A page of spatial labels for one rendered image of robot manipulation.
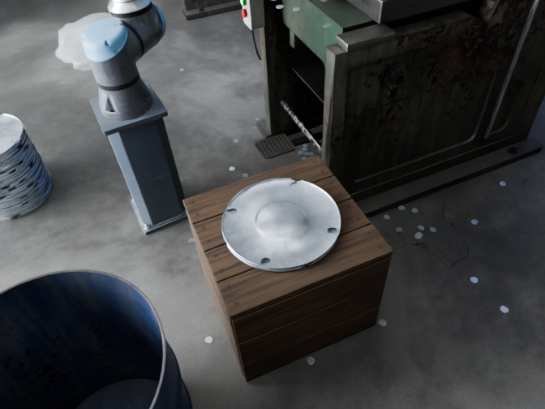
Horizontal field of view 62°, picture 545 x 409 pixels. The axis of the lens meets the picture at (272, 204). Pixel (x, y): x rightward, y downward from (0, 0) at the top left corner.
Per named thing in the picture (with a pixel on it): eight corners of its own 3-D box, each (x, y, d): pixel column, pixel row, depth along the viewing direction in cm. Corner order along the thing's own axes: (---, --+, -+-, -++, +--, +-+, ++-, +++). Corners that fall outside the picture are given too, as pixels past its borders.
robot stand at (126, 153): (144, 235, 158) (103, 132, 125) (130, 202, 169) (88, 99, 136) (195, 215, 163) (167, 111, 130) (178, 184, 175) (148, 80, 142)
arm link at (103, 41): (86, 83, 124) (66, 35, 114) (114, 58, 132) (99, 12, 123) (122, 90, 121) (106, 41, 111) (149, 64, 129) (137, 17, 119)
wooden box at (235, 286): (246, 383, 121) (230, 316, 95) (203, 274, 145) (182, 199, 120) (376, 325, 130) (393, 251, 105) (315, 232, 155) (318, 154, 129)
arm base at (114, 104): (107, 127, 126) (96, 96, 119) (96, 100, 136) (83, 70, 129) (160, 109, 131) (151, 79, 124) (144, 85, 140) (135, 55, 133)
